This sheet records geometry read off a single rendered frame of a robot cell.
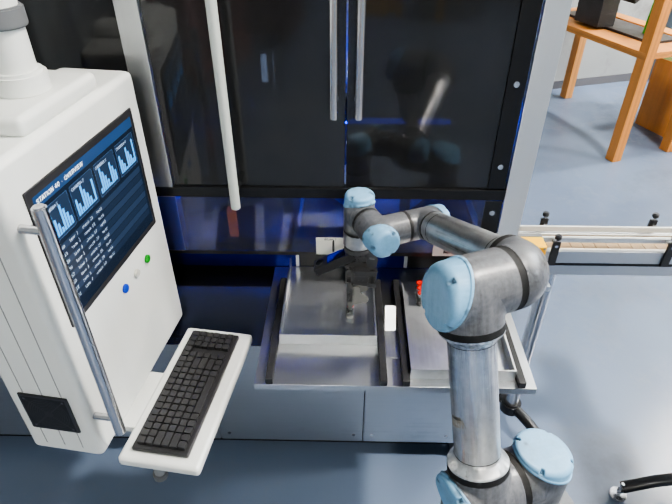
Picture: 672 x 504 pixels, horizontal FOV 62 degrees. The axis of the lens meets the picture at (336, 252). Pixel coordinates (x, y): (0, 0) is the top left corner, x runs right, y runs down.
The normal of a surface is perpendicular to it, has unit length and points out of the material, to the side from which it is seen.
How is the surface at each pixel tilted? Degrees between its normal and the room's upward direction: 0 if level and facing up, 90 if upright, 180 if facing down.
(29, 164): 90
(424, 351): 0
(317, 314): 0
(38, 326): 90
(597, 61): 90
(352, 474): 0
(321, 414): 90
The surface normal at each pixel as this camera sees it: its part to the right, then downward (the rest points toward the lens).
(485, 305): 0.31, 0.30
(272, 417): -0.02, 0.58
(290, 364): 0.00, -0.81
